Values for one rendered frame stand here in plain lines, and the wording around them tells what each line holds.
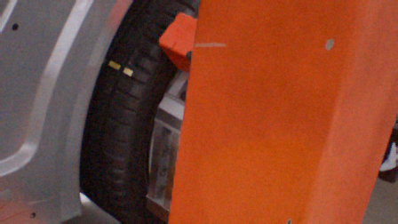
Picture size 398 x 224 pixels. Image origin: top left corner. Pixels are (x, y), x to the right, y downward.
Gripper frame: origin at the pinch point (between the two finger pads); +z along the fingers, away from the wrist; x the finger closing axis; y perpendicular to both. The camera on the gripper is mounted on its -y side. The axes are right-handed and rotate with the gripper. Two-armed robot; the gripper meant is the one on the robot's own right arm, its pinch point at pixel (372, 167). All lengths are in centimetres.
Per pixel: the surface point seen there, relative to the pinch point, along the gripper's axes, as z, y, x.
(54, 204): 61, 7, -35
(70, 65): 58, 33, -31
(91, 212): -18, -61, -114
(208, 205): 77, 30, 9
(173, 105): 41, 22, -24
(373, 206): -109, -75, -34
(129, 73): 44, 27, -32
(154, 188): 42, 5, -28
